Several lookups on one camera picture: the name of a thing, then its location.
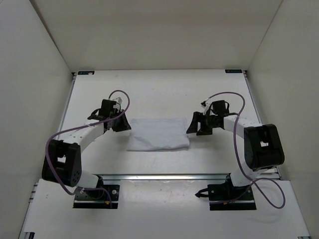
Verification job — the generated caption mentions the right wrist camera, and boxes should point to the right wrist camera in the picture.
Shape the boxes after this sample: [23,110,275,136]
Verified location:
[200,101,212,116]

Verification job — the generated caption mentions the right blue corner label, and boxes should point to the right blue corner label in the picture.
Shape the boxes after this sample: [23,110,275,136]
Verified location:
[225,69,242,74]

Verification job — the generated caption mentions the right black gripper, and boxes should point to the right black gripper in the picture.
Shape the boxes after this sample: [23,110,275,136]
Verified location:
[186,112,217,135]

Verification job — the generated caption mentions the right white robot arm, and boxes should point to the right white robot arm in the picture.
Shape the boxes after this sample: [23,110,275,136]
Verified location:
[186,100,285,200]

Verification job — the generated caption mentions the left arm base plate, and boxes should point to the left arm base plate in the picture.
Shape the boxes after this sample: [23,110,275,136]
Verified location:
[73,180,120,210]

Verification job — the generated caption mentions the left blue corner label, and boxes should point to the left blue corner label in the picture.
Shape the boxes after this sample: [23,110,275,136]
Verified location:
[77,71,95,75]

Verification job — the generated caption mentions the blue corner label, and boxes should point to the blue corner label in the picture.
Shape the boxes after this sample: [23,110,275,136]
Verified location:
[225,69,242,74]
[77,71,95,75]

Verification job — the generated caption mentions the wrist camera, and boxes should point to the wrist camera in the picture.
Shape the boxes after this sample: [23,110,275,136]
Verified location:
[113,97,123,107]
[200,101,212,116]

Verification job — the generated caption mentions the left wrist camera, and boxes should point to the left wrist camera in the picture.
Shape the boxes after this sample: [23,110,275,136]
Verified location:
[113,97,123,107]

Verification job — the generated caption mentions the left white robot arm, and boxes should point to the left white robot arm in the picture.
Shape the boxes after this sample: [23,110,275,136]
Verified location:
[42,97,131,198]

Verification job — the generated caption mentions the purple cable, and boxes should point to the purple cable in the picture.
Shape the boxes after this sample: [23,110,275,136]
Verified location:
[44,89,131,195]
[206,92,286,208]

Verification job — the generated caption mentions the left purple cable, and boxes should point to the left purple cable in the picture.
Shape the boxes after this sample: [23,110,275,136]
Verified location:
[44,89,131,195]

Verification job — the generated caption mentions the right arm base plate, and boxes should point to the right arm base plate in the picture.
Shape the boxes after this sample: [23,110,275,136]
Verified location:
[207,182,257,211]

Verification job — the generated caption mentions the white skirt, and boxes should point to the white skirt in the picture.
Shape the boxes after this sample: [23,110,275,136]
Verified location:
[127,118,190,152]

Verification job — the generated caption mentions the black cable at right base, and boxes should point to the black cable at right base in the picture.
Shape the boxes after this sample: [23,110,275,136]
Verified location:
[195,188,212,199]

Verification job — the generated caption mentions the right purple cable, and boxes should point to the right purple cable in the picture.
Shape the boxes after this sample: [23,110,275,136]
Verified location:
[206,92,286,208]

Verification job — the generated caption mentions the aluminium front rail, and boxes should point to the aluminium front rail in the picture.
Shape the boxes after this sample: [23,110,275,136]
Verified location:
[101,174,227,181]

